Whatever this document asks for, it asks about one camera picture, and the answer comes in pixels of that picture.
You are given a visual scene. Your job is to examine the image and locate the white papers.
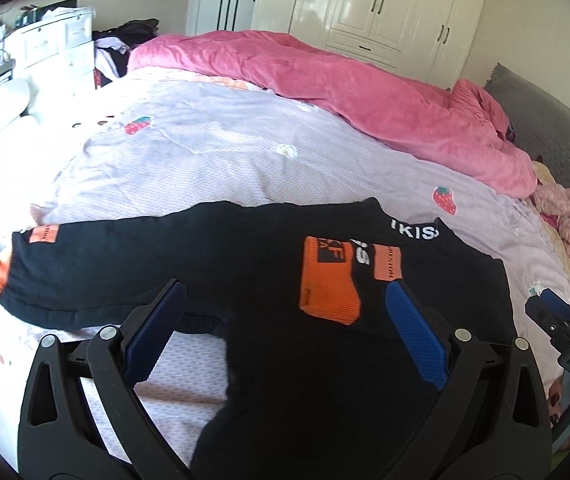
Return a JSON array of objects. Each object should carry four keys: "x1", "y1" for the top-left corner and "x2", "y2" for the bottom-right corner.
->
[{"x1": 40, "y1": 5, "x2": 96, "y2": 23}]

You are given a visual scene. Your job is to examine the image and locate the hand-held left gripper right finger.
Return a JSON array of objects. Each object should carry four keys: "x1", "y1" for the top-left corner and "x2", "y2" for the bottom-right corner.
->
[{"x1": 385, "y1": 280, "x2": 553, "y2": 480}]

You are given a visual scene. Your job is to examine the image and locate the grey padded headboard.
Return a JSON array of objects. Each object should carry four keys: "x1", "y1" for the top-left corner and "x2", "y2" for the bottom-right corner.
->
[{"x1": 485, "y1": 62, "x2": 570, "y2": 201}]

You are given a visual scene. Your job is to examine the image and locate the lavender strawberry-print bed sheet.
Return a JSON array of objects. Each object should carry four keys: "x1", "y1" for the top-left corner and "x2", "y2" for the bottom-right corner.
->
[{"x1": 0, "y1": 67, "x2": 570, "y2": 480}]

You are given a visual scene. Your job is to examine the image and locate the pink duvet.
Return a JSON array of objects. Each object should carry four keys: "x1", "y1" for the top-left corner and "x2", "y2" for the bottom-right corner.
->
[{"x1": 127, "y1": 30, "x2": 538, "y2": 198}]

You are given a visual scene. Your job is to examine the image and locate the white wardrobe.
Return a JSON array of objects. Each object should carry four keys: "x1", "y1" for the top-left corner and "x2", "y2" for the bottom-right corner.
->
[{"x1": 252, "y1": 0, "x2": 490, "y2": 91}]

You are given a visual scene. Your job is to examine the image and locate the white drawer chest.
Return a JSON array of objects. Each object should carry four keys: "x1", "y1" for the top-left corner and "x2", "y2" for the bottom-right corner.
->
[{"x1": 5, "y1": 7, "x2": 98, "y2": 88}]

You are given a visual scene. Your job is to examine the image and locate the pile of dark clothes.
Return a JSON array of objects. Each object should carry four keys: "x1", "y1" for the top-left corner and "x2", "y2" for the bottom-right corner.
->
[{"x1": 92, "y1": 19, "x2": 160, "y2": 90}]

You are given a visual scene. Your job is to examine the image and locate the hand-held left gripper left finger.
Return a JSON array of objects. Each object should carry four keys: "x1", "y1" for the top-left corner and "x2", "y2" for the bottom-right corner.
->
[{"x1": 17, "y1": 277, "x2": 188, "y2": 480}]

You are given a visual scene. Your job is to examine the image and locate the black shirt with orange patches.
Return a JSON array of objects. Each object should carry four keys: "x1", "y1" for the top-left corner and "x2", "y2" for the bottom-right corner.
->
[{"x1": 0, "y1": 197, "x2": 546, "y2": 480}]

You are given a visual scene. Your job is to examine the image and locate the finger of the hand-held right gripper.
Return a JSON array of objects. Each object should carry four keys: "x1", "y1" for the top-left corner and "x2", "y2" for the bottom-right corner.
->
[
  {"x1": 540, "y1": 287, "x2": 570, "y2": 333},
  {"x1": 525, "y1": 296, "x2": 566, "y2": 342}
]

